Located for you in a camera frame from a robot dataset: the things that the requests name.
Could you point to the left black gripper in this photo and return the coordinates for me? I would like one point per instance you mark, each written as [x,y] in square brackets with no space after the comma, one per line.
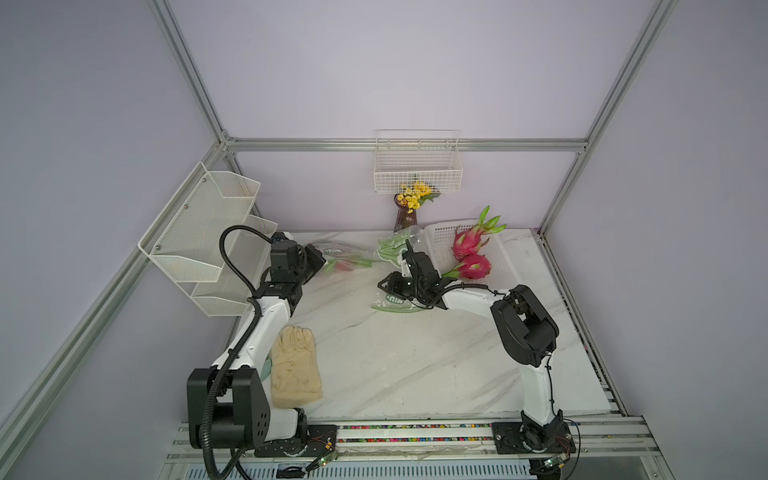
[314,256]

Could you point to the white wire wall basket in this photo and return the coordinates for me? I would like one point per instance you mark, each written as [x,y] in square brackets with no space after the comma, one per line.
[403,156]

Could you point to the dark purple glass vase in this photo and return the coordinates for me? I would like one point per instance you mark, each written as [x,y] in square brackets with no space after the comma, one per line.
[403,217]

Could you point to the pink dragon fruit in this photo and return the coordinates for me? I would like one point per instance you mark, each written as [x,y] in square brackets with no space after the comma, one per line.
[471,267]
[470,240]

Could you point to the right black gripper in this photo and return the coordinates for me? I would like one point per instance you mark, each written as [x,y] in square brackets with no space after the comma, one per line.
[394,286]

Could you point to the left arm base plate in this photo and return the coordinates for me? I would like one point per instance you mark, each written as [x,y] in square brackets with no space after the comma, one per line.
[310,444]

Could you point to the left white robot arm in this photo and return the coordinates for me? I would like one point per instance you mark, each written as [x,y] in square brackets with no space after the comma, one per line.
[229,413]

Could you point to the aluminium frame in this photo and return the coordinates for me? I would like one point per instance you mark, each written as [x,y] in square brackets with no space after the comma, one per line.
[36,407]

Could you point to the yellow flower bouquet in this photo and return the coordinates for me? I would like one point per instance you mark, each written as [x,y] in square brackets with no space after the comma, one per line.
[426,192]

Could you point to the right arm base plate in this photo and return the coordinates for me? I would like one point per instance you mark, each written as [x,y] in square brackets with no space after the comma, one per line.
[522,438]

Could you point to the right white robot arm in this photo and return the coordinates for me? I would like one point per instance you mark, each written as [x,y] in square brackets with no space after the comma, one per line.
[528,334]

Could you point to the white two-tier mesh shelf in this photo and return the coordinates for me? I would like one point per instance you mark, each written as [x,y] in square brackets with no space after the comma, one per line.
[183,241]

